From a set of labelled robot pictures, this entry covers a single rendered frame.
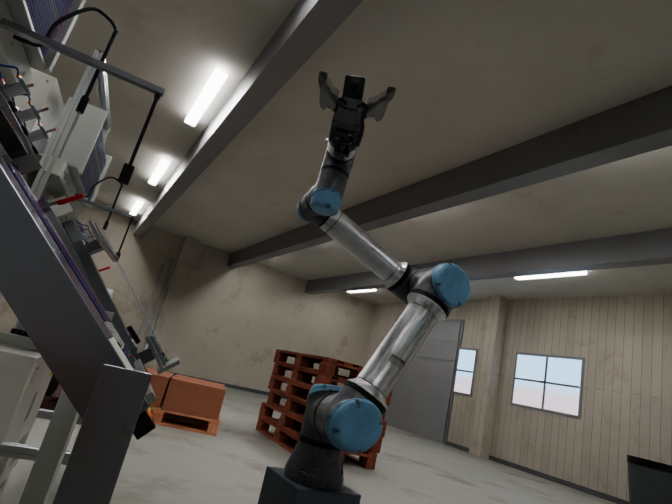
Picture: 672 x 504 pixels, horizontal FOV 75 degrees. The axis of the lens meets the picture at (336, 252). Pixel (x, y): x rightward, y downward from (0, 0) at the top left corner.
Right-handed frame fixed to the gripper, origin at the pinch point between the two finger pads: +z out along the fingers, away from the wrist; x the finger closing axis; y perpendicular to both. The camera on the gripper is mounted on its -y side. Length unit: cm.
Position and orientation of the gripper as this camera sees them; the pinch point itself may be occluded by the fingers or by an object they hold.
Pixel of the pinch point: (358, 76)
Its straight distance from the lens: 92.7
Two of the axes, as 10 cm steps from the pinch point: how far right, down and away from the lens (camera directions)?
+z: 1.1, -2.6, -9.6
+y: -1.7, 9.4, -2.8
